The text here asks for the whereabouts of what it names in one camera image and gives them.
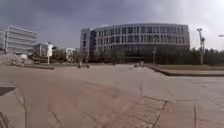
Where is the grey paved plaza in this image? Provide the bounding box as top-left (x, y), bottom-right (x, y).
top-left (0, 63), bottom-right (224, 128)

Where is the large curved glass building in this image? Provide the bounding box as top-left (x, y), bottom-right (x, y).
top-left (79, 22), bottom-right (191, 64)

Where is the white sign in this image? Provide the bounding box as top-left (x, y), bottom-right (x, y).
top-left (46, 42), bottom-right (54, 65)

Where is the low pale building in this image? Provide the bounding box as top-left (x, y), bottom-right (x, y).
top-left (32, 42), bottom-right (78, 63)

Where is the tall light pole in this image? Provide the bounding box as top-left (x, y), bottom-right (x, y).
top-left (196, 27), bottom-right (206, 66)

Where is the white slatted building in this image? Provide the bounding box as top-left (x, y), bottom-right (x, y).
top-left (2, 25), bottom-right (39, 55)

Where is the row of trees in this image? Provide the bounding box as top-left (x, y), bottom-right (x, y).
top-left (146, 46), bottom-right (224, 66)

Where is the pile of rubble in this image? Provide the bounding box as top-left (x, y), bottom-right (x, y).
top-left (0, 53), bottom-right (28, 67)

